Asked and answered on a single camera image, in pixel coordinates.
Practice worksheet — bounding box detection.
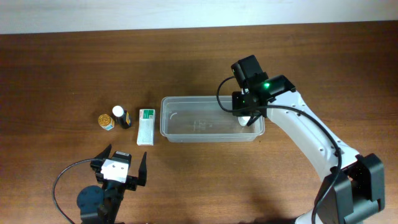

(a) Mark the dark bottle white cap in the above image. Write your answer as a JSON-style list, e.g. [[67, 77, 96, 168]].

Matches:
[[112, 105, 132, 129]]

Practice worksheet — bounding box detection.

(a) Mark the white green medicine box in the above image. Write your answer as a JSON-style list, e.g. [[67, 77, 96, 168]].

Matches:
[[137, 109, 155, 146]]

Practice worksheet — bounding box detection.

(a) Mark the white spray bottle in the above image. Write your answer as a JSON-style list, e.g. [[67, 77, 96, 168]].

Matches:
[[238, 116, 251, 126]]

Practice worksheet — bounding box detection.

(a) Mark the small jar gold lid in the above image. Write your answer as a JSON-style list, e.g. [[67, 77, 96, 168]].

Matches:
[[98, 114, 114, 131]]

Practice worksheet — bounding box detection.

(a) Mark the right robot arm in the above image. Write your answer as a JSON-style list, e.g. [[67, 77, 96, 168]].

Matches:
[[231, 55, 385, 224]]

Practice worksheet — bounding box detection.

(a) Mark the clear plastic container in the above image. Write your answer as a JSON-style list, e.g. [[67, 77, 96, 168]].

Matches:
[[160, 96, 265, 142]]

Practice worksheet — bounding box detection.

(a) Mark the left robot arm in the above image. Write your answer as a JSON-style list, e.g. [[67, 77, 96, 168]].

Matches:
[[76, 145, 147, 224]]

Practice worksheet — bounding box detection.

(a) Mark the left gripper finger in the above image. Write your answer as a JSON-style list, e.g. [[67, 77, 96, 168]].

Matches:
[[95, 144, 112, 159], [138, 152, 147, 187]]

